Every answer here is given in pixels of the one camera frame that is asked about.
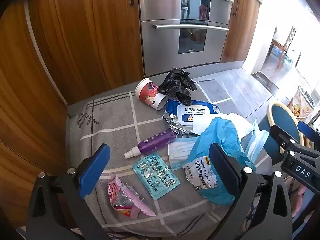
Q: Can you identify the black plastic bag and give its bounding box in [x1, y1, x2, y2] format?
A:
[158, 67, 198, 105]

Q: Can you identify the red and white paper cup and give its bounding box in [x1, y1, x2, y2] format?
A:
[135, 78, 167, 110]

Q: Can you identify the narrow wooden cabinet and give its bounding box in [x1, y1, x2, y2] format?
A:
[220, 0, 262, 64]

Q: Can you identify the blue bin with cream rim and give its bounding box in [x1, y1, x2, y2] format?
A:
[255, 102, 304, 178]

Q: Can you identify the grey plaid mat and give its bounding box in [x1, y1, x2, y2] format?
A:
[66, 80, 275, 240]

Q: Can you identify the blue face mask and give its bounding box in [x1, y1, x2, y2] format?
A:
[168, 137, 200, 172]
[244, 119, 269, 163]

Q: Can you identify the teal blister pack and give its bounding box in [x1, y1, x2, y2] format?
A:
[132, 153, 180, 200]

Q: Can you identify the pink snack wrapper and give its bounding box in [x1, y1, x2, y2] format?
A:
[108, 175, 156, 218]

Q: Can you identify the wide wooden cabinet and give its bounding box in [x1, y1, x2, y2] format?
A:
[0, 0, 144, 180]

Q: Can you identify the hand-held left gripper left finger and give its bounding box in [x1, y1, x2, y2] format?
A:
[25, 144, 111, 240]

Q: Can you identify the clear lined waste bin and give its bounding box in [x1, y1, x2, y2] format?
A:
[290, 85, 315, 119]

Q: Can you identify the blue wet wipes pack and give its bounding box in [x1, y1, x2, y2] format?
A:
[165, 99, 220, 125]

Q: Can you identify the purple spray bottle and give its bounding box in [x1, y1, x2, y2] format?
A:
[124, 129, 177, 159]

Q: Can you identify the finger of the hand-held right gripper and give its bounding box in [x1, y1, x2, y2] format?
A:
[269, 124, 304, 155]
[297, 121, 320, 151]

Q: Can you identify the large white tissue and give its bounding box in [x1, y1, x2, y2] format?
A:
[192, 112, 254, 140]

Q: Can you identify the stainless steel oven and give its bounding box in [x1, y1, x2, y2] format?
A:
[139, 0, 234, 77]

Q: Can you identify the wooden chair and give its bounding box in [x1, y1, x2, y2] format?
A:
[269, 26, 298, 68]

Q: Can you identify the silver foil packet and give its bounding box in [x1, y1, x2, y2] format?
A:
[162, 112, 200, 138]

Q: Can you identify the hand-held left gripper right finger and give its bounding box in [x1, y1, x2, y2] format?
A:
[209, 142, 293, 240]

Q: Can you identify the blue courier bag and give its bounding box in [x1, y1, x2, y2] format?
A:
[182, 117, 257, 207]

